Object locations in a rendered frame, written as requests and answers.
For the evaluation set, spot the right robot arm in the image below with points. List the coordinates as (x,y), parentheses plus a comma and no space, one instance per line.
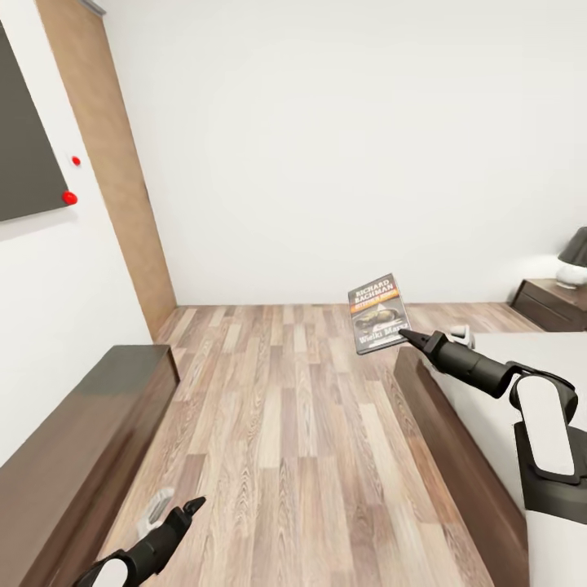
(552,455)

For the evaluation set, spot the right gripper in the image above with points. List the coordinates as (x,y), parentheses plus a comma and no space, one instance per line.
(447,357)

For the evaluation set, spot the electric switch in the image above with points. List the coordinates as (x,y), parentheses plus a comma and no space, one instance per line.
(74,159)

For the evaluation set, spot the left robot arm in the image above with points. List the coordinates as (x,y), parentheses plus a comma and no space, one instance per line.
(157,543)

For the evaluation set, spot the bed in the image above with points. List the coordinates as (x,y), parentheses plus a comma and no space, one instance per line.
(471,437)

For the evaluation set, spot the hardback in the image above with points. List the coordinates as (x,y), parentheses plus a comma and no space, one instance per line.
(377,315)

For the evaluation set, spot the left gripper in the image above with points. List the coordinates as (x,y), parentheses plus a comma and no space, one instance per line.
(165,539)

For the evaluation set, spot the sliding door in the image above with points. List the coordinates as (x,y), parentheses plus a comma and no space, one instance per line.
(77,37)

